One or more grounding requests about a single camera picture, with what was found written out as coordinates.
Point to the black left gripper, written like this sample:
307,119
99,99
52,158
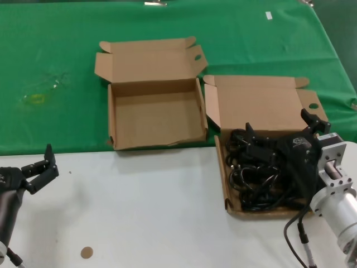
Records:
9,180

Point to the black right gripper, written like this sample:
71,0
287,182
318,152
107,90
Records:
299,150

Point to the cardboard box with round hole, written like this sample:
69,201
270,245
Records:
259,106

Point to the cardboard box with oval hole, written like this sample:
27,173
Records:
156,120

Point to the clear plastic bag yellow print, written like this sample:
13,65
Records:
34,99

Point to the round brown cardboard disc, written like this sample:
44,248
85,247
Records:
86,252

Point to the white tape strip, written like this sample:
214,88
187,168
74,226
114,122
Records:
268,15

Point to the green tablecloth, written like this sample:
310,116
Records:
55,42

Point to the metal cloth clip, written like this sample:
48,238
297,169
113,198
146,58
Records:
306,1
154,3

